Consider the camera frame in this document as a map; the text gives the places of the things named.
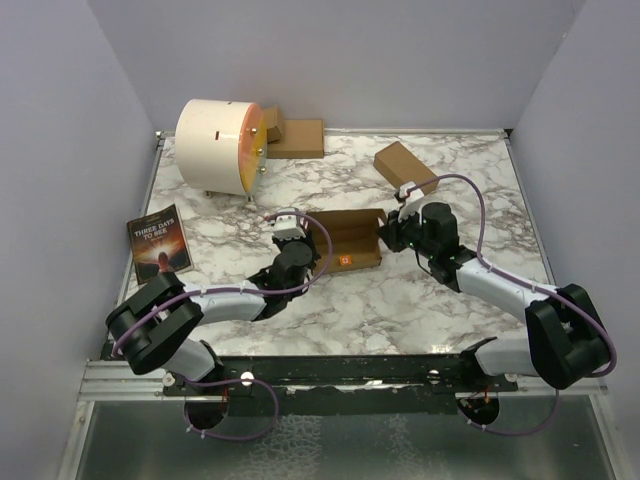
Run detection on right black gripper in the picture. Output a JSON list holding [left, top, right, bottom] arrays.
[[375, 205, 436, 260]]

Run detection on small orange cube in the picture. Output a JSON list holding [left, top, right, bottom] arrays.
[[339, 255, 352, 267]]

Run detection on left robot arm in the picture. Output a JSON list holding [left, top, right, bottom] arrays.
[[106, 230, 320, 395]]

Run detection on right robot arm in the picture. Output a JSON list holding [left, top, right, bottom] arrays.
[[378, 202, 614, 391]]

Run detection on folded brown cardboard box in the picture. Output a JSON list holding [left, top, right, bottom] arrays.
[[373, 141, 439, 195]]

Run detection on large flat cardboard box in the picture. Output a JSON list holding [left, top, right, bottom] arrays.
[[267, 119, 324, 159]]

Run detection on small cardboard box at back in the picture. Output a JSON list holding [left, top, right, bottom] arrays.
[[263, 105, 285, 143]]

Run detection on round white drawer cabinet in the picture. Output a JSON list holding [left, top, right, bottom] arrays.
[[175, 99, 267, 196]]

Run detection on dark book three days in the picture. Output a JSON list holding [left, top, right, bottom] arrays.
[[127, 204, 194, 285]]

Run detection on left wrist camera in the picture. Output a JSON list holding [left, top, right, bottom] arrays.
[[266, 207, 306, 241]]

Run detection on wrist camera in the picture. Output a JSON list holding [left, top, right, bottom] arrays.
[[266, 207, 306, 241], [395, 181, 424, 222]]

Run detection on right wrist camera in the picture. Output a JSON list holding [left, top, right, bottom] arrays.
[[395, 181, 424, 222]]

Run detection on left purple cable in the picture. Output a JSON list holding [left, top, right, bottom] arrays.
[[110, 212, 334, 441]]

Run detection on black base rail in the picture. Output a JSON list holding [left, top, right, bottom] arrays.
[[163, 354, 518, 416]]

